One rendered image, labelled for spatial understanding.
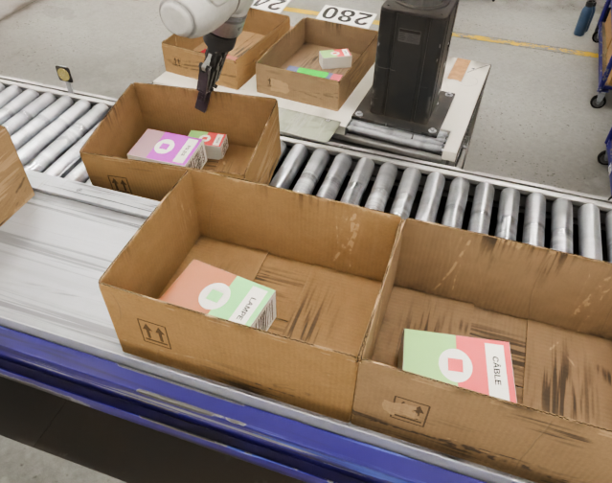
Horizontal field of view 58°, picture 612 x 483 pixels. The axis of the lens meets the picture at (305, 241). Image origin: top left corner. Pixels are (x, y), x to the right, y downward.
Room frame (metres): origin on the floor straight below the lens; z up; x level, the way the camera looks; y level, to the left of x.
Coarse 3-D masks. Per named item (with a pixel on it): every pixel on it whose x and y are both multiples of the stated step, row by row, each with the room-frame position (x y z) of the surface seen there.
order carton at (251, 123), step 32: (128, 96) 1.27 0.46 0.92; (160, 96) 1.29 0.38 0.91; (192, 96) 1.27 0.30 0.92; (224, 96) 1.25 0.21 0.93; (256, 96) 1.24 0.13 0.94; (96, 128) 1.11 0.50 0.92; (128, 128) 1.23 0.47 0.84; (160, 128) 1.30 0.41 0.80; (192, 128) 1.28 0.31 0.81; (224, 128) 1.26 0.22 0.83; (256, 128) 1.24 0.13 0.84; (96, 160) 1.02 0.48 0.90; (128, 160) 1.00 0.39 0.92; (224, 160) 1.19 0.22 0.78; (256, 160) 1.02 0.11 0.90; (128, 192) 1.01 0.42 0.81; (160, 192) 0.99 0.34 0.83
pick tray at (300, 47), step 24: (312, 24) 1.93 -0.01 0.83; (336, 24) 1.90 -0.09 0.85; (288, 48) 1.82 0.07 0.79; (312, 48) 1.90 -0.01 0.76; (336, 48) 1.90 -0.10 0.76; (360, 48) 1.86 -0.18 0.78; (264, 72) 1.59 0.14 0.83; (288, 72) 1.55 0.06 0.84; (336, 72) 1.72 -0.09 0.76; (360, 72) 1.67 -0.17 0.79; (288, 96) 1.55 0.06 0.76; (312, 96) 1.52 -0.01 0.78; (336, 96) 1.49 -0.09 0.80
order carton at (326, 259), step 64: (192, 192) 0.79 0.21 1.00; (256, 192) 0.76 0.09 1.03; (128, 256) 0.60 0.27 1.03; (192, 256) 0.73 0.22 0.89; (256, 256) 0.74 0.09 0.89; (320, 256) 0.72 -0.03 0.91; (384, 256) 0.68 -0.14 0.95; (128, 320) 0.51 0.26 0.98; (192, 320) 0.47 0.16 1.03; (320, 320) 0.59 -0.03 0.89; (256, 384) 0.45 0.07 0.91; (320, 384) 0.42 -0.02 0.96
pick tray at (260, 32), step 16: (256, 16) 2.01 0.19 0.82; (272, 16) 1.98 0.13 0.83; (288, 16) 1.95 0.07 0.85; (256, 32) 2.01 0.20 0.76; (272, 32) 1.83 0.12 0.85; (176, 48) 1.70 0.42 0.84; (192, 48) 1.87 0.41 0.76; (240, 48) 1.88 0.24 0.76; (256, 48) 1.72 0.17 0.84; (176, 64) 1.70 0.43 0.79; (192, 64) 1.68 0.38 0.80; (224, 64) 1.62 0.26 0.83; (240, 64) 1.64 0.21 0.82; (224, 80) 1.63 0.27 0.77; (240, 80) 1.63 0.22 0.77
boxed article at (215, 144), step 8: (192, 136) 1.24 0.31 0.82; (200, 136) 1.24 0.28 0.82; (208, 136) 1.24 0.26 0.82; (216, 136) 1.24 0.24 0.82; (224, 136) 1.24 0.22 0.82; (208, 144) 1.21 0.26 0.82; (216, 144) 1.21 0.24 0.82; (224, 144) 1.22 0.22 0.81; (208, 152) 1.20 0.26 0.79; (216, 152) 1.20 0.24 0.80; (224, 152) 1.22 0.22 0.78
